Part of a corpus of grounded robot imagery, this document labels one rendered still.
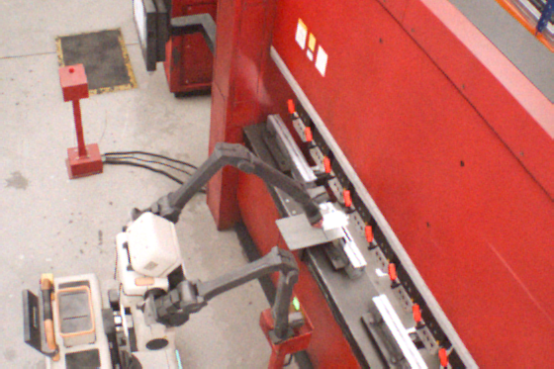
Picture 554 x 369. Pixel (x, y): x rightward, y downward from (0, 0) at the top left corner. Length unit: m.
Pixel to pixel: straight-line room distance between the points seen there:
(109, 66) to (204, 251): 2.00
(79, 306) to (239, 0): 1.55
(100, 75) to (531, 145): 4.11
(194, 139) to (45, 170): 1.11
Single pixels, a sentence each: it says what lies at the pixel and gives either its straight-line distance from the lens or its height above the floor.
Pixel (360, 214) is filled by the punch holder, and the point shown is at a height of 1.27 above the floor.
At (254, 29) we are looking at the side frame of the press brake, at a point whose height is 1.51.
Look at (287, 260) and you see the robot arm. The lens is 2.33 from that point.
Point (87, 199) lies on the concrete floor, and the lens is 4.38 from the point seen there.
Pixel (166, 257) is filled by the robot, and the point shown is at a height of 1.34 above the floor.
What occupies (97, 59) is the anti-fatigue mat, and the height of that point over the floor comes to 0.01.
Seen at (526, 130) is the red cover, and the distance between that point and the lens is 1.75.
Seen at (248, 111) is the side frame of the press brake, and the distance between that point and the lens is 3.51.
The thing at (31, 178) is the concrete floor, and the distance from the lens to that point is 4.58.
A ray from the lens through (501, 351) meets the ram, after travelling 2.13.
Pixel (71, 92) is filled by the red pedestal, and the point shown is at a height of 0.75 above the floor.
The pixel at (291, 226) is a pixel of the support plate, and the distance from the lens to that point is 2.95.
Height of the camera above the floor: 3.26
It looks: 43 degrees down
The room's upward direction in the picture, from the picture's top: 8 degrees clockwise
